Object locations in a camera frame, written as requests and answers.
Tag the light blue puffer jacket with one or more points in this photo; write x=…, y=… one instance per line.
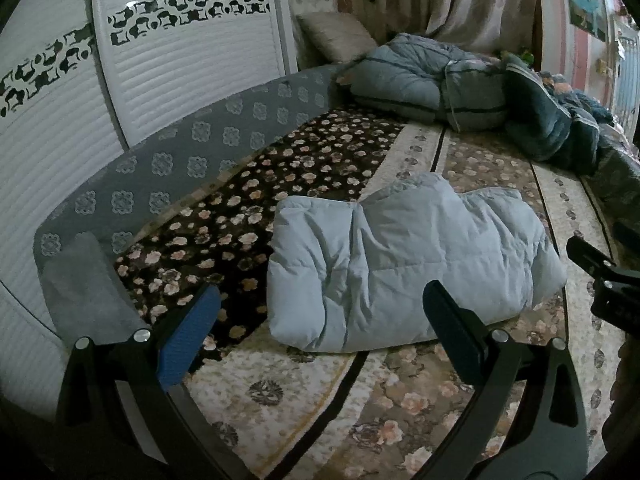
x=410, y=260

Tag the beige pillow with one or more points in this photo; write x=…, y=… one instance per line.
x=335, y=37

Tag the wall poster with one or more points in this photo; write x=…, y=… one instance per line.
x=585, y=0

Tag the grey patterned mattress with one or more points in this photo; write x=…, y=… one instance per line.
x=175, y=160

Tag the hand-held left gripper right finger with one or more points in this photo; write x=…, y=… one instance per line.
x=450, y=330

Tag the grey folded towel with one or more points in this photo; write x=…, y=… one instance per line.
x=85, y=285

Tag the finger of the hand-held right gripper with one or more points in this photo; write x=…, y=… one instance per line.
x=629, y=234
x=590, y=257

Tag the dark teal blanket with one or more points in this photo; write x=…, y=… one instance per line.
x=540, y=120

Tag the dark floral blanket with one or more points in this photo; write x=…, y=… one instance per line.
x=240, y=210

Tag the grey-blue folded quilt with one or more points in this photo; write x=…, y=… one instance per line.
x=400, y=75

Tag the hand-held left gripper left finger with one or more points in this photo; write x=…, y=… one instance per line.
x=187, y=340

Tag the striped curtain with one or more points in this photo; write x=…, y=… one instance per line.
x=450, y=0

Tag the dark green cloth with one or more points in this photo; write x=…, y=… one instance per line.
x=617, y=180

